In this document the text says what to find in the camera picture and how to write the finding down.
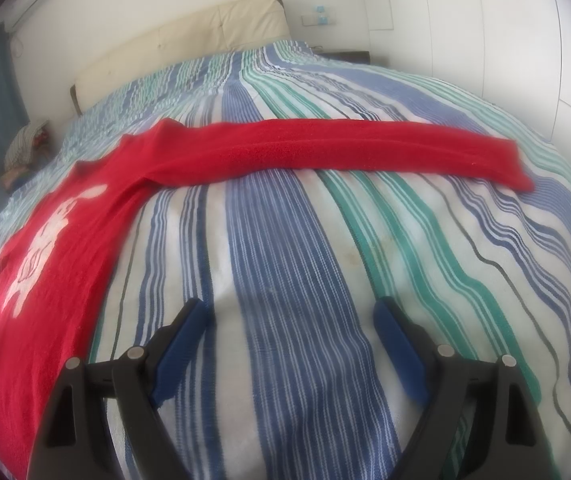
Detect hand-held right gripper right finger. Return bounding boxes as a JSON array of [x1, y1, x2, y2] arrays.
[[373, 298, 556, 480]]

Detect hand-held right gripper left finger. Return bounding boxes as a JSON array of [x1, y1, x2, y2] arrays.
[[26, 298, 207, 480]]

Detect red sweater with white print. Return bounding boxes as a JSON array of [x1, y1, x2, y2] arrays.
[[0, 117, 533, 468]]

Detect pile of folded clothes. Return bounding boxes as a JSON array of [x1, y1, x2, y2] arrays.
[[2, 119, 51, 188]]

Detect striped bed cover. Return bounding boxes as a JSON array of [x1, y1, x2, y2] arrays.
[[0, 37, 571, 480]]

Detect dark wooden nightstand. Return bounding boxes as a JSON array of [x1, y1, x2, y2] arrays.
[[323, 49, 370, 64]]

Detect cream padded headboard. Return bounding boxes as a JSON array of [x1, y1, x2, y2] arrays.
[[70, 0, 291, 116]]

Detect white wardrobe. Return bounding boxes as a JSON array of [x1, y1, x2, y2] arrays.
[[355, 0, 571, 161]]

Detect wall sockets with blue plugs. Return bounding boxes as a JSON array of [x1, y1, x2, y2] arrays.
[[301, 5, 331, 26]]

